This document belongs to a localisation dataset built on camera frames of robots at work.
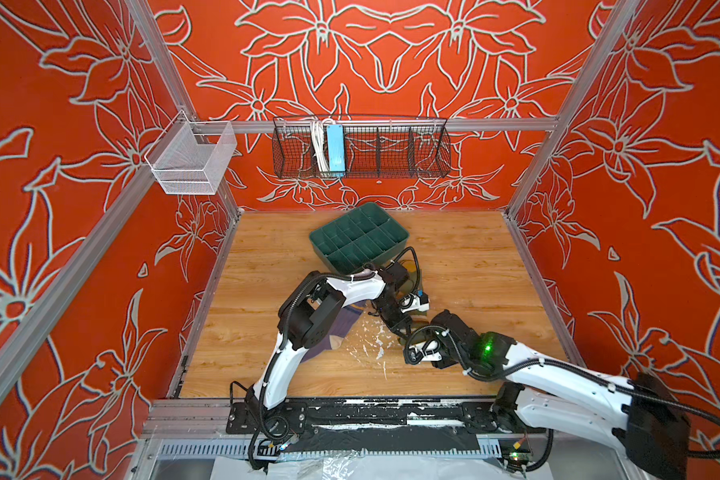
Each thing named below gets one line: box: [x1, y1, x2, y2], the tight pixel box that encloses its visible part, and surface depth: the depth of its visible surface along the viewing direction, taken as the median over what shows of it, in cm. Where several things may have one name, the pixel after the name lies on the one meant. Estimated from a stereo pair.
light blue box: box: [327, 124, 346, 172], surface depth 91 cm
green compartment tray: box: [309, 202, 410, 273], surface depth 108 cm
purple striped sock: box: [301, 300, 371, 363], surface depth 90 cm
